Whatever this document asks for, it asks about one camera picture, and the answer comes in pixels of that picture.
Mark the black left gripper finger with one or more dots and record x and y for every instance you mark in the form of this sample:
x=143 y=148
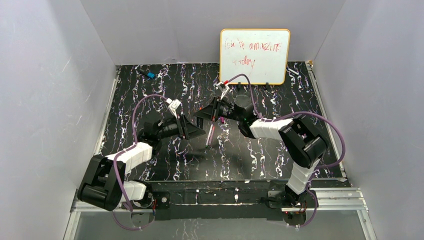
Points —
x=196 y=125
x=195 y=132

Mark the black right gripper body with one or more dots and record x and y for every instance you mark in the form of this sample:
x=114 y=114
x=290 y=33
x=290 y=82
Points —
x=215 y=108

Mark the pink white pen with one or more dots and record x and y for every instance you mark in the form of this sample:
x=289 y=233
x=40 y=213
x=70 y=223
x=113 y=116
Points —
x=211 y=134

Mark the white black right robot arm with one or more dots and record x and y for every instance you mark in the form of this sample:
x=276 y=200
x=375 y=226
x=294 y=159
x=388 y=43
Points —
x=305 y=144

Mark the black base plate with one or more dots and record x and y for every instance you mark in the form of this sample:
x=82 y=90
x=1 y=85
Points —
x=250 y=199

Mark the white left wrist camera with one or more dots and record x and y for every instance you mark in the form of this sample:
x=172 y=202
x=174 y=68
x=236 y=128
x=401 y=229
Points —
x=173 y=106

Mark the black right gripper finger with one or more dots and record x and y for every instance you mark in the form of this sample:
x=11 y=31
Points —
x=213 y=105
x=206 y=113

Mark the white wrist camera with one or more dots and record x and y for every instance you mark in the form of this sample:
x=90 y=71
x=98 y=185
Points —
x=224 y=89
x=173 y=106

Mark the orange framed whiteboard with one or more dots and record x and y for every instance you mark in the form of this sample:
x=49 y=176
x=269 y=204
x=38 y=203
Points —
x=259 y=53

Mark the small white pen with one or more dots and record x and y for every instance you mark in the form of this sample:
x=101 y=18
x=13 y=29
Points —
x=293 y=71

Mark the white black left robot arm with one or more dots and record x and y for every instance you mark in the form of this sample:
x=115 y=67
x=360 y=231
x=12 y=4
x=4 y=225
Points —
x=103 y=184

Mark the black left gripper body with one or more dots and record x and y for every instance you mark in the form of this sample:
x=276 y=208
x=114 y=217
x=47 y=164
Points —
x=183 y=126

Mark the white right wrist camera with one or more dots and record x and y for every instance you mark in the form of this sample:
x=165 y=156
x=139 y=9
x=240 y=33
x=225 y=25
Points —
x=224 y=89

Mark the blue black marker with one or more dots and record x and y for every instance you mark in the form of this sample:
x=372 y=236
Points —
x=148 y=74

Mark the white green pen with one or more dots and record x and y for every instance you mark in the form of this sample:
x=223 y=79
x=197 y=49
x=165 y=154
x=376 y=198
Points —
x=208 y=134

